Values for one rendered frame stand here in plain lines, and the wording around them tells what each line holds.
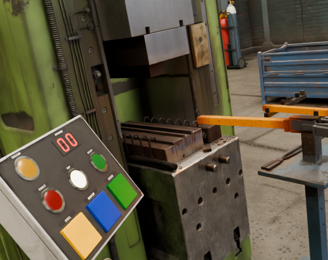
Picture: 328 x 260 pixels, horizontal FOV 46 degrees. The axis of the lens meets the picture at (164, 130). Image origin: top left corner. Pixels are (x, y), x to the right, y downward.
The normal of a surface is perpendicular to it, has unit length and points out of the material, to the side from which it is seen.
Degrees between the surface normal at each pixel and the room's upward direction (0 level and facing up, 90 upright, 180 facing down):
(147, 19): 90
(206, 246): 90
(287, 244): 0
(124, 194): 60
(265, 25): 90
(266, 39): 90
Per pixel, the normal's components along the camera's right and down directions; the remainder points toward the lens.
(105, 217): 0.72, -0.52
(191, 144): 0.71, 0.08
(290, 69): -0.70, 0.30
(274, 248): -0.17, -0.94
